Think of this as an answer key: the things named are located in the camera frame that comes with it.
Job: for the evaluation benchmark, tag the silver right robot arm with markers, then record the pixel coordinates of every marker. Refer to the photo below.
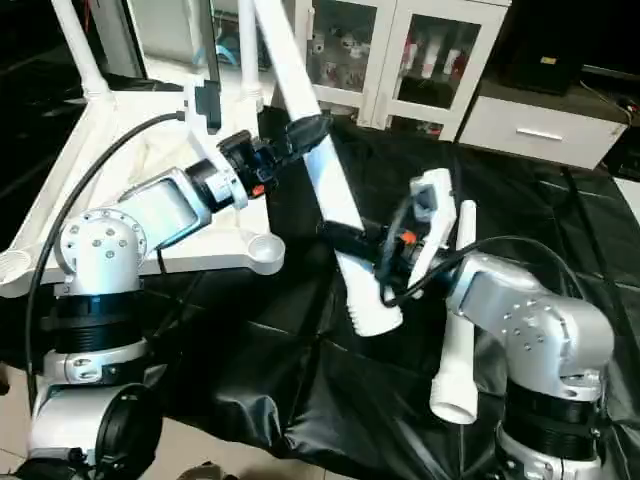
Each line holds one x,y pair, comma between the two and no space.
530,330

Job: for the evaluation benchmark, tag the light blue plastic object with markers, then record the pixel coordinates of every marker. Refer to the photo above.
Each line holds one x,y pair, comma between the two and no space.
228,52

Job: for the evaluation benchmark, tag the white glass-door cabinet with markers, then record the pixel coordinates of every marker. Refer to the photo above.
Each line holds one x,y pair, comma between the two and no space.
400,60

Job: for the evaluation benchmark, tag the grey metal pole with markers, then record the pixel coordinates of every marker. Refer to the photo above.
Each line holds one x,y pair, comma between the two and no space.
208,40

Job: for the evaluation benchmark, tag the white plastic table top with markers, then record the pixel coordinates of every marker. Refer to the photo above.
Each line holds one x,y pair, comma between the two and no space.
60,200

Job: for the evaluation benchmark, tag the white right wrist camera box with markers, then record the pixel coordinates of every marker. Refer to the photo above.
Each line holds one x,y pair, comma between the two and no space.
432,210

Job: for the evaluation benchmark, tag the black plastic mat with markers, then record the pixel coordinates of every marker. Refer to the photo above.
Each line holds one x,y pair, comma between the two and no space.
300,380

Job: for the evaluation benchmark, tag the white drawer unit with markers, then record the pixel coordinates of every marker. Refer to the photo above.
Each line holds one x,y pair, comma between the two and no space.
545,130

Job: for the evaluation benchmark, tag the white plastic table leg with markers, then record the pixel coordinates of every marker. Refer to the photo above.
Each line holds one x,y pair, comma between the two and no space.
330,190
250,50
80,50
458,340

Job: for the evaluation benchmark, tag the black low cabinet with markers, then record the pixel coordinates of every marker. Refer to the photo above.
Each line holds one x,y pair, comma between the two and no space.
570,45

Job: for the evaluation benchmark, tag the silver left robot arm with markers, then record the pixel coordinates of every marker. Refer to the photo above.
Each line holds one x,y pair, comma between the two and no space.
110,250

